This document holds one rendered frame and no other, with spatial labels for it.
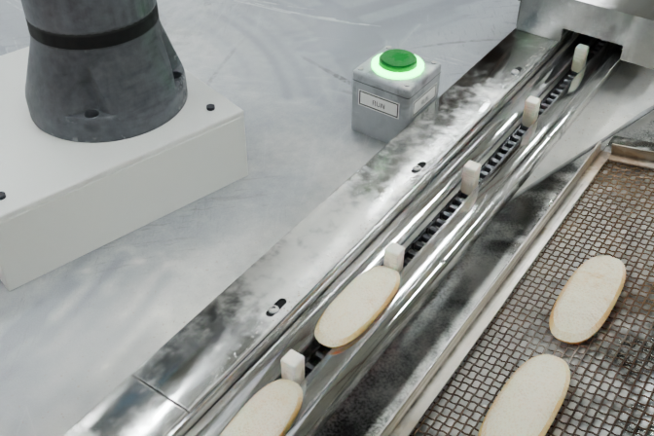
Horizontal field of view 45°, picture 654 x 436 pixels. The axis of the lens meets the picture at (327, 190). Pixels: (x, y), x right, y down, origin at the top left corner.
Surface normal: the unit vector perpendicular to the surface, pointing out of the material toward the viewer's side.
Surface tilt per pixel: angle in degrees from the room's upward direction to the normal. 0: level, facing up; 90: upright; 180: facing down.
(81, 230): 90
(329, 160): 0
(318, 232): 0
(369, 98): 90
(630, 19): 90
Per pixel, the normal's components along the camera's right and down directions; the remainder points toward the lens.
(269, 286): 0.00, -0.78
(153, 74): 0.79, 0.10
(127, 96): 0.51, 0.27
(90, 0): 0.28, 0.60
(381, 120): -0.58, 0.51
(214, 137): 0.65, 0.48
